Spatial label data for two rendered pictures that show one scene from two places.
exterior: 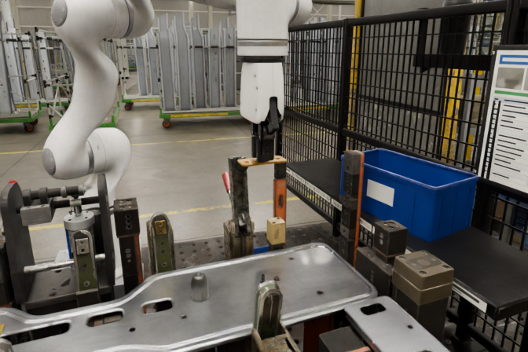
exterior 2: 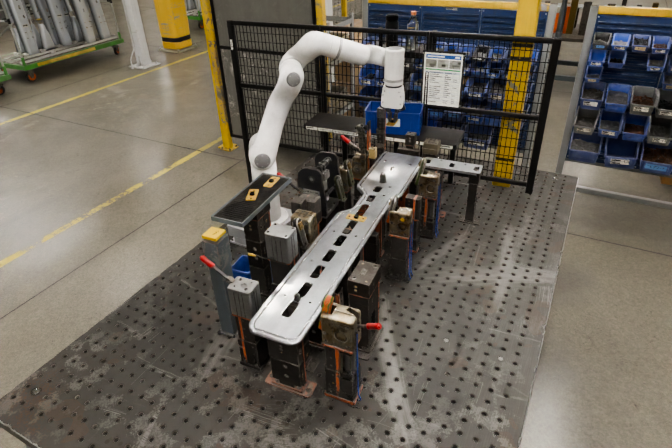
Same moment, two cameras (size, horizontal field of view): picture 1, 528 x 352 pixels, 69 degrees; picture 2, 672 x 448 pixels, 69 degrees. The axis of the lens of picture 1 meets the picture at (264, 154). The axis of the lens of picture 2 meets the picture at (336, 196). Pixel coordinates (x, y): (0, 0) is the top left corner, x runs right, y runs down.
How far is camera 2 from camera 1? 1.95 m
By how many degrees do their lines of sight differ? 43
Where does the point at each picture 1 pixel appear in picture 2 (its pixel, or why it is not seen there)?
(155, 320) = (385, 191)
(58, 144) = (269, 149)
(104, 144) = not seen: hidden behind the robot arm
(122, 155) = not seen: hidden behind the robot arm
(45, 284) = not seen: hidden behind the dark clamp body
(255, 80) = (399, 94)
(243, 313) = (402, 178)
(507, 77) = (430, 62)
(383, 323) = (435, 163)
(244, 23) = (395, 75)
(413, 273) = (433, 145)
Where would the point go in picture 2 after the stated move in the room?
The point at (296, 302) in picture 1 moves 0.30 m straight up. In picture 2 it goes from (409, 169) to (412, 111)
